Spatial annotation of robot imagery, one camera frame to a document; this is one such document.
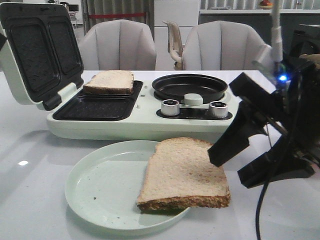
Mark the fruit plate on counter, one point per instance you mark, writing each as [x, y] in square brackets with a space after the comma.
[265, 5]

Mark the silver control knob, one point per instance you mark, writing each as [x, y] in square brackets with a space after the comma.
[218, 109]
[170, 107]

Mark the black round frying pan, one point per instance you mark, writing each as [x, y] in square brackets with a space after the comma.
[176, 86]

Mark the white cabinet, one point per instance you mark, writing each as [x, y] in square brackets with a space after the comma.
[185, 13]

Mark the beige office chair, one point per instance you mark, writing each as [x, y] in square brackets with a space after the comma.
[175, 45]

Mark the grey upholstered chair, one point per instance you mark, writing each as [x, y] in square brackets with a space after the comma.
[222, 46]
[118, 45]

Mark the light green round plate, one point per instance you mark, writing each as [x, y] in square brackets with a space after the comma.
[102, 189]

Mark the right silver control knob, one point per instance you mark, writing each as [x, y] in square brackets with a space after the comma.
[218, 109]

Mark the dark grey counter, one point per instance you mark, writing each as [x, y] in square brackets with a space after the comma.
[300, 31]

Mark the right grey upholstered chair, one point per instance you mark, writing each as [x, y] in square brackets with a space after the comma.
[222, 46]

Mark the bread slice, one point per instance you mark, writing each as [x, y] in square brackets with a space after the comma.
[118, 82]
[179, 175]

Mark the green breakfast maker lid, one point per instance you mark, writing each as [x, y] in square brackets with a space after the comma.
[39, 53]

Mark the left silver control knob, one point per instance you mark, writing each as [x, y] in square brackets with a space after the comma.
[170, 107]

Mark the left grey upholstered chair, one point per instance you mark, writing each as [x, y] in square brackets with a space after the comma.
[118, 45]

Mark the green round pan handle knob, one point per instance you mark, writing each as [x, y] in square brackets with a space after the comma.
[193, 99]

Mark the green breakfast maker base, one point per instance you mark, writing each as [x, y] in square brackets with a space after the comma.
[131, 117]

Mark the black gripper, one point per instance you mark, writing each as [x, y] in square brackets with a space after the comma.
[294, 109]

